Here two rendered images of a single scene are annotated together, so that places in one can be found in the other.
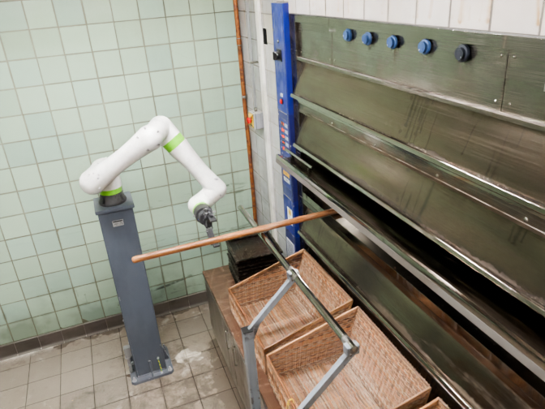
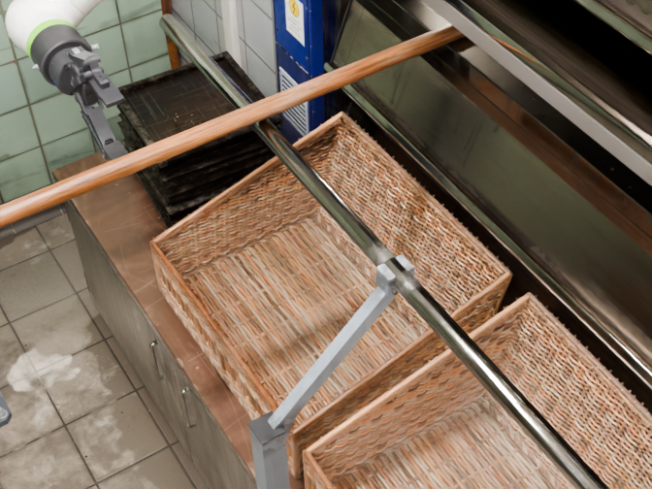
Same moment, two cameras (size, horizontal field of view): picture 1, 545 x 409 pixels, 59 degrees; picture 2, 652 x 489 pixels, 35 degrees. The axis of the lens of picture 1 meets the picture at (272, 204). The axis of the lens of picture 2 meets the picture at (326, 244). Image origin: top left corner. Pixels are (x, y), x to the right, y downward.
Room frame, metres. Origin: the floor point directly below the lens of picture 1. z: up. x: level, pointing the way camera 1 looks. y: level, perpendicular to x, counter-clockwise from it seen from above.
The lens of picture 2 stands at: (0.77, 0.23, 2.24)
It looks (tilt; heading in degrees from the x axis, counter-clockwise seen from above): 47 degrees down; 348
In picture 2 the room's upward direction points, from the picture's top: 1 degrees counter-clockwise
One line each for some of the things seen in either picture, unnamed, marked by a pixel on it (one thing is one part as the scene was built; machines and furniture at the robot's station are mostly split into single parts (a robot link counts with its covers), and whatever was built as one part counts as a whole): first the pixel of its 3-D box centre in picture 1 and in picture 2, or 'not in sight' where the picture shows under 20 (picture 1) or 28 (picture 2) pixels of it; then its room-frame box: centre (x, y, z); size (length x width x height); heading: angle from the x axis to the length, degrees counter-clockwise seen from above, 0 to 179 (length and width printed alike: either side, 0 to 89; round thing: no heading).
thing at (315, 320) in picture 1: (286, 305); (321, 281); (2.06, -0.04, 0.72); 0.56 x 0.49 x 0.28; 20
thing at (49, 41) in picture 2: (203, 213); (65, 56); (2.26, 0.36, 1.19); 0.12 x 0.06 x 0.09; 109
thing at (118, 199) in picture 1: (111, 192); not in sight; (2.53, 0.90, 1.23); 0.26 x 0.15 x 0.06; 20
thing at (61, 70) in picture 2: (207, 219); (80, 80); (2.19, 0.34, 1.19); 0.09 x 0.07 x 0.08; 19
